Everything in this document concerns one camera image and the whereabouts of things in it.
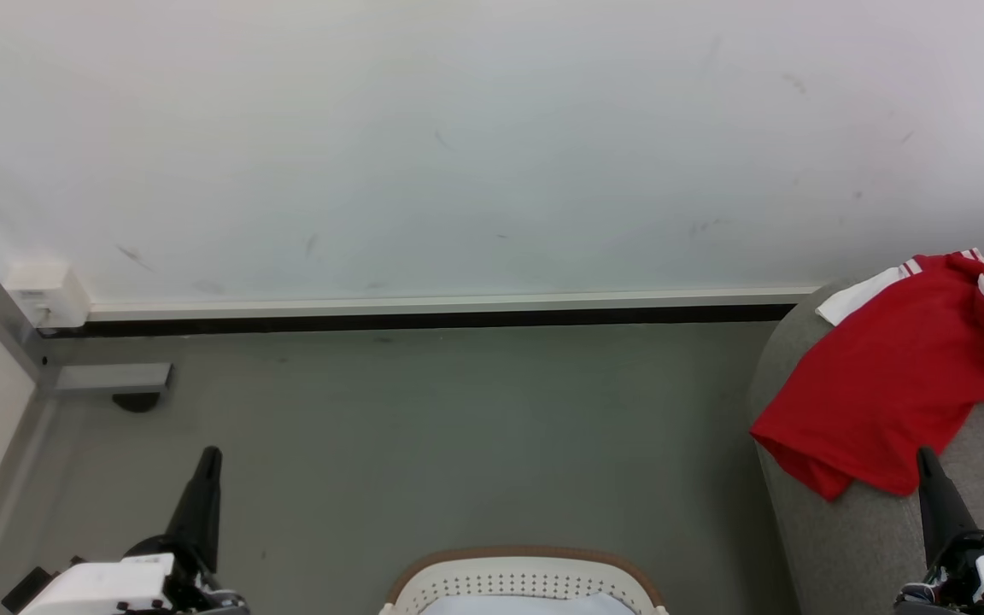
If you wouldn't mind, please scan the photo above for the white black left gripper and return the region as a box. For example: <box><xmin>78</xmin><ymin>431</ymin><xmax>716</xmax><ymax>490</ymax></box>
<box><xmin>18</xmin><ymin>445</ymin><xmax>250</xmax><ymax>615</ymax></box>

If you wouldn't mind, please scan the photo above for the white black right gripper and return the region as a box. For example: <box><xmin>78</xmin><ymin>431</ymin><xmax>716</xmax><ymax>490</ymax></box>
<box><xmin>893</xmin><ymin>445</ymin><xmax>984</xmax><ymax>615</ymax></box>

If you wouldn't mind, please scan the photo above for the red white sports jersey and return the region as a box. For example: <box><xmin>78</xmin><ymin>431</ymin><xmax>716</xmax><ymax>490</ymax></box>
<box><xmin>749</xmin><ymin>247</ymin><xmax>984</xmax><ymax>503</ymax></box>

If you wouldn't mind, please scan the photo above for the grey fabric sofa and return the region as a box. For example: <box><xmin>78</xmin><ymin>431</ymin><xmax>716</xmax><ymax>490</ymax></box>
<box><xmin>747</xmin><ymin>272</ymin><xmax>984</xmax><ymax>615</ymax></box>

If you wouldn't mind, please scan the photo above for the cream laundry basket brown rim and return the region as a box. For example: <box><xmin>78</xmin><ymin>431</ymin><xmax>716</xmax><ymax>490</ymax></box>
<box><xmin>379</xmin><ymin>546</ymin><xmax>671</xmax><ymax>615</ymax></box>

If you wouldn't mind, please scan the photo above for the grey metal foot bracket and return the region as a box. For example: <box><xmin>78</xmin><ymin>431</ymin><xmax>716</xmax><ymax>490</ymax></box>
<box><xmin>54</xmin><ymin>362</ymin><xmax>174</xmax><ymax>397</ymax></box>

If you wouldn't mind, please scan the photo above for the white wall socket box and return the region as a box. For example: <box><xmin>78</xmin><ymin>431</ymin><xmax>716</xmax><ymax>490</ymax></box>
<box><xmin>5</xmin><ymin>261</ymin><xmax>94</xmax><ymax>331</ymax></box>

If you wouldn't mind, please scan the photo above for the white wall baseboard strip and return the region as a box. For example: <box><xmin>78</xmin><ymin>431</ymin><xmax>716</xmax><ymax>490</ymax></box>
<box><xmin>86</xmin><ymin>286</ymin><xmax>828</xmax><ymax>323</ymax></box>

